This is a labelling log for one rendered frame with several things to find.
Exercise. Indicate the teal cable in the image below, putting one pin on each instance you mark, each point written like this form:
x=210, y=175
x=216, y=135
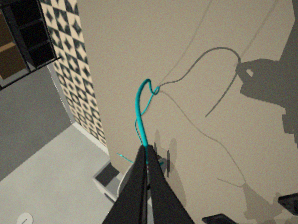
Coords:
x=138, y=113

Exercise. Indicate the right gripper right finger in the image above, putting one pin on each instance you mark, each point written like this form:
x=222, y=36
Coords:
x=167, y=209

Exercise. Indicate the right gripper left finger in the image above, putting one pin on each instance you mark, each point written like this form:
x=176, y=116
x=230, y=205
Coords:
x=133, y=199

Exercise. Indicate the grey cable reel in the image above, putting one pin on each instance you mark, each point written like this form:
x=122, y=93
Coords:
x=127, y=174

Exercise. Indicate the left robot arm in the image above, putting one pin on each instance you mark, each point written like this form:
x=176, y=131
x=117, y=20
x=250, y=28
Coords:
x=218, y=219

